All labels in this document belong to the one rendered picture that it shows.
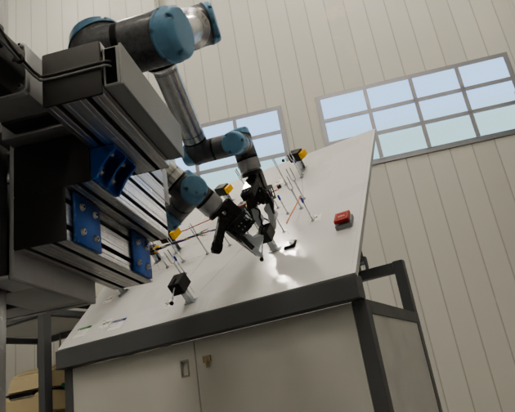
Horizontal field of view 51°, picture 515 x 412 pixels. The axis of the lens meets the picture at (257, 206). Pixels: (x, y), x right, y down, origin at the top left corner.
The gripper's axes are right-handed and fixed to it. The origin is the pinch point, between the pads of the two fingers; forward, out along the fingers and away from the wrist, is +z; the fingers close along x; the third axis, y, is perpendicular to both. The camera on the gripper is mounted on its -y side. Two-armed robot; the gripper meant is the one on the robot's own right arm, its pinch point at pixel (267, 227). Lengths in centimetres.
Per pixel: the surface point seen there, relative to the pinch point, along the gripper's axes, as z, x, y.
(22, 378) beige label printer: 26, 112, -21
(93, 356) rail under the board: 23, 67, -27
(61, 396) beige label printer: 38, 98, -18
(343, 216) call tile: 3.8, -26.6, 0.4
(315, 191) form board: -6.2, -9.7, 31.1
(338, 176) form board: -9.1, -18.4, 37.4
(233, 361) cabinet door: 34.8, 13.1, -26.6
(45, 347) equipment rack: 16, 91, -24
